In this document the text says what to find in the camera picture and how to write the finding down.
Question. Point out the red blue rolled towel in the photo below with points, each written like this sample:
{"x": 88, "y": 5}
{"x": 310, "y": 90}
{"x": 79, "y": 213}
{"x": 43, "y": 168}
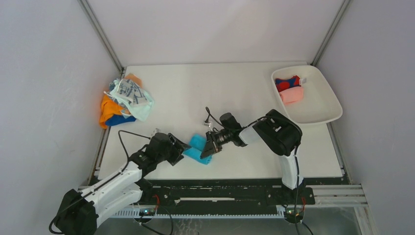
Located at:
{"x": 284, "y": 84}

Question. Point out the white blue patterned towel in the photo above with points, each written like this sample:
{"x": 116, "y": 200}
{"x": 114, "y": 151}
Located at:
{"x": 128, "y": 92}

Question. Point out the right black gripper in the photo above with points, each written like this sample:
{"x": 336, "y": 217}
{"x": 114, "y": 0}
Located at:
{"x": 212, "y": 145}

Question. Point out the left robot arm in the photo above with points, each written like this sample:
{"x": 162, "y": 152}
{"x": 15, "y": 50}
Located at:
{"x": 82, "y": 212}

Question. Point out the pink rolled towel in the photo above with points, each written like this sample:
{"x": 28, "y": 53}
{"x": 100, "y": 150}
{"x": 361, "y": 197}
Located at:
{"x": 292, "y": 95}

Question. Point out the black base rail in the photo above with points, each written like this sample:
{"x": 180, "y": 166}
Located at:
{"x": 225, "y": 196}

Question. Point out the dark blue towel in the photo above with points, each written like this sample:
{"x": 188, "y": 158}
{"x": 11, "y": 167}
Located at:
{"x": 118, "y": 119}

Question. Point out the white plastic tray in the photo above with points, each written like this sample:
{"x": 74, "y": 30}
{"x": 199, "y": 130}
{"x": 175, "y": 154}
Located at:
{"x": 319, "y": 104}

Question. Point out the mint green towel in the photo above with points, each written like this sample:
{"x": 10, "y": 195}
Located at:
{"x": 140, "y": 111}

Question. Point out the orange towel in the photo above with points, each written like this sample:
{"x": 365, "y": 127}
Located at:
{"x": 109, "y": 107}

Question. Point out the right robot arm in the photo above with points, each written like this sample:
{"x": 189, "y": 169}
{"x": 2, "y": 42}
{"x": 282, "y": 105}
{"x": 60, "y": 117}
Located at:
{"x": 280, "y": 134}

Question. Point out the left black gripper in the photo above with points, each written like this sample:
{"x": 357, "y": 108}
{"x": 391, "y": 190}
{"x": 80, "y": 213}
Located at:
{"x": 176, "y": 155}

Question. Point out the bright blue towel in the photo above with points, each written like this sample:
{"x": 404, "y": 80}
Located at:
{"x": 197, "y": 144}

